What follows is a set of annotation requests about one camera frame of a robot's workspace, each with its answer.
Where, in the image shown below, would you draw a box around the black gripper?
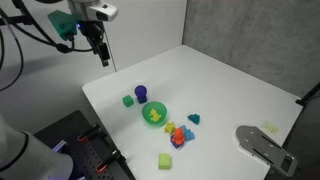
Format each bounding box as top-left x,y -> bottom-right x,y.
79,21 -> 110,67

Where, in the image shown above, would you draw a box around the orange toy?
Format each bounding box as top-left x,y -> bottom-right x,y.
173,128 -> 184,145

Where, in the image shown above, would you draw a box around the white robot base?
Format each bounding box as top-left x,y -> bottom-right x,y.
0,117 -> 73,180

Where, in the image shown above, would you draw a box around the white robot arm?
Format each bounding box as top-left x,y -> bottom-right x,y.
67,0 -> 118,67

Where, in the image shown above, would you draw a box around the purple ball toy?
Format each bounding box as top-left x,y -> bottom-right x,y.
134,85 -> 147,104

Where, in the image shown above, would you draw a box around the green bowl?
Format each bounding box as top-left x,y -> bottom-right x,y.
142,101 -> 168,127

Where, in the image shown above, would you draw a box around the yellow toy in bowl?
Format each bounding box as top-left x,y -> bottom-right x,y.
149,109 -> 162,122

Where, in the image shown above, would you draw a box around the yellow star toy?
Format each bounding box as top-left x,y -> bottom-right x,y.
164,122 -> 176,134

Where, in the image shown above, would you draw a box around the teal toy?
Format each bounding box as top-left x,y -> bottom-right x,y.
187,114 -> 200,125

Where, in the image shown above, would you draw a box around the light blue toy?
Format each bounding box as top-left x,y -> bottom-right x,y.
181,125 -> 195,141

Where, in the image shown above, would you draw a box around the dark green cube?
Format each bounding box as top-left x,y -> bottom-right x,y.
122,95 -> 134,107

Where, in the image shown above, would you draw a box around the black orange clamp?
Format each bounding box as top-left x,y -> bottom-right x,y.
77,123 -> 100,142
96,150 -> 121,173

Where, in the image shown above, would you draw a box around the black perforated base board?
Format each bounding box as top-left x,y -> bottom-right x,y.
34,110 -> 136,180

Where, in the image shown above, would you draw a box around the dark blue block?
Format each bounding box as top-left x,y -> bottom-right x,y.
170,135 -> 184,149

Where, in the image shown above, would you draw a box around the lime green block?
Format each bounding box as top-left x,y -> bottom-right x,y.
158,153 -> 171,170

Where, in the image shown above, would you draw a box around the grey metal plate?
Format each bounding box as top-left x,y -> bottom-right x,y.
235,125 -> 298,177

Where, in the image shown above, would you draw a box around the black stand bar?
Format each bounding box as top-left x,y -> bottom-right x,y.
296,82 -> 320,106

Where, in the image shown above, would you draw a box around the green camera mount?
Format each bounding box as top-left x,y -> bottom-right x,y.
47,10 -> 78,41

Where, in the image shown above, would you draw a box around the black cable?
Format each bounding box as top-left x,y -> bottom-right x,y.
0,0 -> 94,93

